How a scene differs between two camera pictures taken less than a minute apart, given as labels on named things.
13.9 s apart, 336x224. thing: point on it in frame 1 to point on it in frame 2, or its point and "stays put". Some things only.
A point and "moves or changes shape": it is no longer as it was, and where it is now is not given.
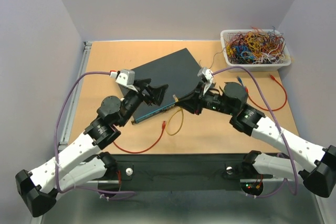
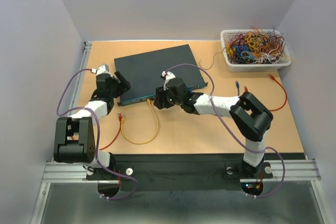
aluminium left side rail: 81,71 stays put
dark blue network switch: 179,71 moves or changes shape
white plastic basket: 226,34 stays put
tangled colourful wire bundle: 256,46 stays put
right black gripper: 196,107 to 160,97
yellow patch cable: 181,124 to 149,102
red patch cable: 274,78 stays put
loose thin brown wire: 213,59 stays put
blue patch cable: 240,81 moves or changes shape
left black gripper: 156,95 to 125,84
